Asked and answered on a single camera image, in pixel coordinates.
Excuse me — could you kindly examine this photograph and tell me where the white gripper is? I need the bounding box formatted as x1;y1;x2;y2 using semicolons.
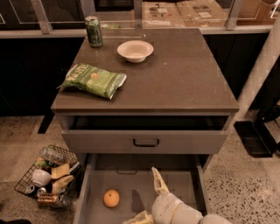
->
122;167;203;224

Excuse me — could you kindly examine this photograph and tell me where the orange fruit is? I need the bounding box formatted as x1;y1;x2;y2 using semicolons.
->
103;190;120;207

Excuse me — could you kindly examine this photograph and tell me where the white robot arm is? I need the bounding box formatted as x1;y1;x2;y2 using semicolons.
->
204;18;280;224

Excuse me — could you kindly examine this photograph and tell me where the grey middle drawer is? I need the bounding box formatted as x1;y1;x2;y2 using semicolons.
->
73;154;208;224

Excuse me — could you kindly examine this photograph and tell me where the grey drawer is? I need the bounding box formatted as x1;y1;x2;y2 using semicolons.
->
73;154;208;224
62;115;228;154

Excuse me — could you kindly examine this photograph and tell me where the grey top drawer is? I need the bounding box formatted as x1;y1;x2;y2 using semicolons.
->
62;115;228;154

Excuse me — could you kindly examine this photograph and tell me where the grey drawer cabinet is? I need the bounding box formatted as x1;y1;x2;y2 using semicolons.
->
52;29;239;166

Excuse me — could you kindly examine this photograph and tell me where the yellow sponge in basket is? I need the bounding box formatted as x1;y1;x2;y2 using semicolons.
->
51;164;70;179

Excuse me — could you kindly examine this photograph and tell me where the clear plastic bottle in basket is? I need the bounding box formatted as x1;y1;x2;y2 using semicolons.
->
39;146;66;165

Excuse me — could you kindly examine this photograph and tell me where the white bowl in basket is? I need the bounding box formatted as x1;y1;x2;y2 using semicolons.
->
31;169;52;187

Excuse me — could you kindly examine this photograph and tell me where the green chip bag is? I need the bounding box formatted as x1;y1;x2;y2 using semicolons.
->
60;63;127;100

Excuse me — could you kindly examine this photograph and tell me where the white ceramic bowl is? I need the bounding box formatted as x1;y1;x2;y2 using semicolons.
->
117;40;154;63

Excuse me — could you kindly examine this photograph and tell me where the green soda can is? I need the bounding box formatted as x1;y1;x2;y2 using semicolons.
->
85;16;103;47

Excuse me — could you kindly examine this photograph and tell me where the cardboard box left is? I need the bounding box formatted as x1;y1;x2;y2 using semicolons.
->
142;2;186;28

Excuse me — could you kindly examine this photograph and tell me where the cardboard box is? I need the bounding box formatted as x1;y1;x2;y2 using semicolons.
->
176;0;228;27
142;2;186;28

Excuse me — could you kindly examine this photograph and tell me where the cardboard box right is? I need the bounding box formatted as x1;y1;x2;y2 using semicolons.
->
176;0;228;27

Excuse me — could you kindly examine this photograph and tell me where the black wire basket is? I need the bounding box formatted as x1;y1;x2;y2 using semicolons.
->
14;145;83;207

